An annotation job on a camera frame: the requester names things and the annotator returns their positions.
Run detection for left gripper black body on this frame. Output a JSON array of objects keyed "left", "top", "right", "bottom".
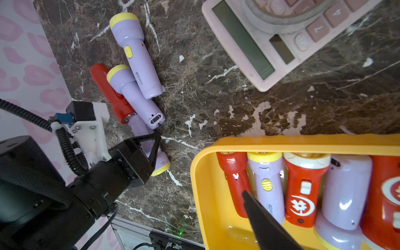
[{"left": 108, "top": 137, "right": 155, "bottom": 188}]

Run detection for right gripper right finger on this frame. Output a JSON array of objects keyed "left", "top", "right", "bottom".
[{"left": 242, "top": 191, "right": 302, "bottom": 250}]

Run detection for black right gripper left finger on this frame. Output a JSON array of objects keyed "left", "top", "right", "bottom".
[{"left": 134, "top": 133, "right": 162, "bottom": 169}]

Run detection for purple flashlight group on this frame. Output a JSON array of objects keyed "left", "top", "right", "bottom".
[{"left": 314, "top": 155, "right": 373, "bottom": 250}]

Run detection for red white flashlight emblem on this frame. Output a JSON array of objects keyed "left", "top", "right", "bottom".
[{"left": 360, "top": 156, "right": 400, "bottom": 250}]

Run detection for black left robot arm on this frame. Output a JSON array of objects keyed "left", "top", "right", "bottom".
[{"left": 1, "top": 134, "right": 160, "bottom": 250}]

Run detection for yellow plastic tray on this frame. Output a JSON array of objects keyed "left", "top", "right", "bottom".
[{"left": 191, "top": 134, "right": 400, "bottom": 250}]

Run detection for pink calculator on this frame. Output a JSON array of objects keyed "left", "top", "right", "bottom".
[{"left": 202, "top": 0, "right": 378, "bottom": 92}]

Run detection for beige tape roll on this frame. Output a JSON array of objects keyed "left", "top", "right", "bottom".
[{"left": 240, "top": 1, "right": 335, "bottom": 34}]

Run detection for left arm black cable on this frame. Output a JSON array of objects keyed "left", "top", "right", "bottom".
[{"left": 0, "top": 98, "right": 90, "bottom": 177}]

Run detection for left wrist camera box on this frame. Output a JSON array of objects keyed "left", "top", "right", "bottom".
[{"left": 51, "top": 101, "right": 111, "bottom": 167}]

